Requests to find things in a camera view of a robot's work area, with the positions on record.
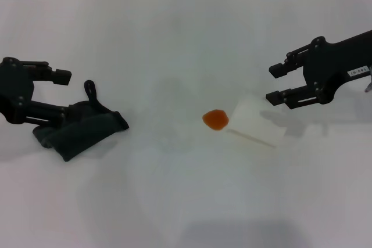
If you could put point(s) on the white plastic cup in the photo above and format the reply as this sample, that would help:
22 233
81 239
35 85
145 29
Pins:
253 120

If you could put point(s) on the small orange object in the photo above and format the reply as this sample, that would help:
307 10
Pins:
215 119

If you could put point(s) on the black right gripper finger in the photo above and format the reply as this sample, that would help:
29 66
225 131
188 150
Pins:
279 97
279 69

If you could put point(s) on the dark rag with loop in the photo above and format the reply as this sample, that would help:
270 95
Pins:
84 132

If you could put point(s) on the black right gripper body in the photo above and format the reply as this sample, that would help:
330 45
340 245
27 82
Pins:
328 62

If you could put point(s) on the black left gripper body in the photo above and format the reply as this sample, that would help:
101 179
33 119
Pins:
13 85

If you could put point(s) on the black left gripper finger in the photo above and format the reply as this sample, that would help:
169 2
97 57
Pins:
61 77
43 111

